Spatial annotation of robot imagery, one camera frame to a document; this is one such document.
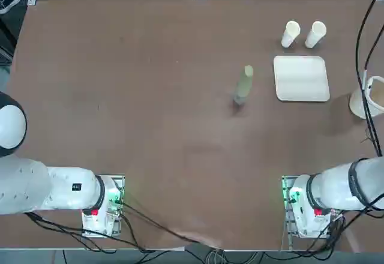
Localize white disposable paper cup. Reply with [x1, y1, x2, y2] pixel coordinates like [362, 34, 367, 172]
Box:
[304, 20, 328, 49]
[281, 20, 301, 48]

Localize white square mat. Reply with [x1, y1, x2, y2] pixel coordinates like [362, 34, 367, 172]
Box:
[273, 55, 331, 103]

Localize green plastic bottle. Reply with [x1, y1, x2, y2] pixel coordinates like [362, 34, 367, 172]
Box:
[232, 65, 254, 108]

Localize white plastic bin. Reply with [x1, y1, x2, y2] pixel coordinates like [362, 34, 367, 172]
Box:
[349, 76, 384, 120]

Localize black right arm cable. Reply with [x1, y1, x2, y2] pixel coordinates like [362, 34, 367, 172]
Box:
[355, 0, 384, 157]

